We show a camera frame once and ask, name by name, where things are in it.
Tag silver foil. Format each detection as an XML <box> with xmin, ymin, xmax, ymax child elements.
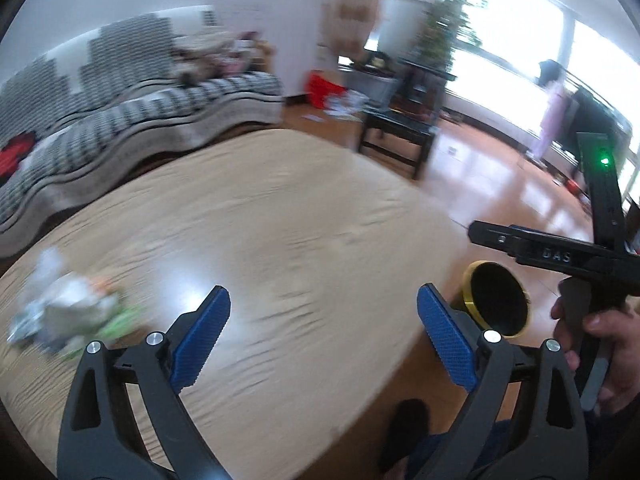
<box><xmin>7</xmin><ymin>305</ymin><xmax>43</xmax><ymax>348</ymax></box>

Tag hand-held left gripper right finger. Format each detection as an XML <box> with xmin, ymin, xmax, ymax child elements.
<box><xmin>416</xmin><ymin>282</ymin><xmax>590</xmax><ymax>480</ymax></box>

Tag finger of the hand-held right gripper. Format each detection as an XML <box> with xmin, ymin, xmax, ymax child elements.
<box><xmin>469</xmin><ymin>220</ymin><xmax>596</xmax><ymax>258</ymax></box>

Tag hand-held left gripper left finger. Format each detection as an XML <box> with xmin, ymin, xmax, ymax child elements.
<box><xmin>57</xmin><ymin>285</ymin><xmax>232</xmax><ymax>480</ymax></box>

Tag person's dark shoe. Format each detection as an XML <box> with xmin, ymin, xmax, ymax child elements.
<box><xmin>380</xmin><ymin>399</ymin><xmax>431</xmax><ymax>476</ymax></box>

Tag red bag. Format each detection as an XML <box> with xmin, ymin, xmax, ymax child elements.
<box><xmin>306</xmin><ymin>70</ymin><xmax>347</xmax><ymax>109</ymax></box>

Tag red cushion on sofa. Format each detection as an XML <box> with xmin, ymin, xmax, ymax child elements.
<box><xmin>0</xmin><ymin>132</ymin><xmax>38</xmax><ymax>178</ymax></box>

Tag potted plant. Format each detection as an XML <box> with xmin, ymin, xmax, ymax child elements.
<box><xmin>390</xmin><ymin>0</ymin><xmax>488</xmax><ymax>76</ymax></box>

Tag person's right hand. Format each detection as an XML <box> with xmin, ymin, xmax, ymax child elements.
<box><xmin>550</xmin><ymin>275</ymin><xmax>640</xmax><ymax>416</ymax></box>

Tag scattered papers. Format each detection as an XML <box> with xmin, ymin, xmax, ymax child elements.
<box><xmin>300</xmin><ymin>91</ymin><xmax>371</xmax><ymax>123</ymax></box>

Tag beige patterned curtain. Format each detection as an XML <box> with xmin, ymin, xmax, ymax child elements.
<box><xmin>320</xmin><ymin>0</ymin><xmax>383</xmax><ymax>86</ymax></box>

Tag clear plastic wrap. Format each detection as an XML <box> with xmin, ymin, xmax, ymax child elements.
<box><xmin>32</xmin><ymin>247</ymin><xmax>71</xmax><ymax>286</ymax></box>

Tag plastic wrapper bundle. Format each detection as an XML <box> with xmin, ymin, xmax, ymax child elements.
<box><xmin>30</xmin><ymin>275</ymin><xmax>101</xmax><ymax>346</ymax></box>

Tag black-white striped sofa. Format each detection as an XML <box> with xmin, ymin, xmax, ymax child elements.
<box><xmin>0</xmin><ymin>5</ymin><xmax>285</xmax><ymax>256</ymax></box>

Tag green snack wrapper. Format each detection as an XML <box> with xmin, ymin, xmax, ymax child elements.
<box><xmin>65</xmin><ymin>305</ymin><xmax>146</xmax><ymax>356</ymax></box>

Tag black gold-rimmed trash bin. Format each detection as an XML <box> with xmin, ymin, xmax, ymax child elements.
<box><xmin>452</xmin><ymin>260</ymin><xmax>531</xmax><ymax>338</ymax></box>

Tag pink pillow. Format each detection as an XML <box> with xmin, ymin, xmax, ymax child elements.
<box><xmin>220</xmin><ymin>32</ymin><xmax>266</xmax><ymax>76</ymax></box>

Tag grey plush toy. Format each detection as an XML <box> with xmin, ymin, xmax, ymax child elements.
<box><xmin>175</xmin><ymin>42</ymin><xmax>236</xmax><ymax>86</ymax></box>

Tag dark low coffee table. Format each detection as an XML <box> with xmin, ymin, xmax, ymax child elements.
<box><xmin>356</xmin><ymin>57</ymin><xmax>458</xmax><ymax>181</ymax></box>

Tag person's blue trouser leg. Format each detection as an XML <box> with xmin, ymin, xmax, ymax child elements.
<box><xmin>405</xmin><ymin>420</ymin><xmax>516</xmax><ymax>480</ymax></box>

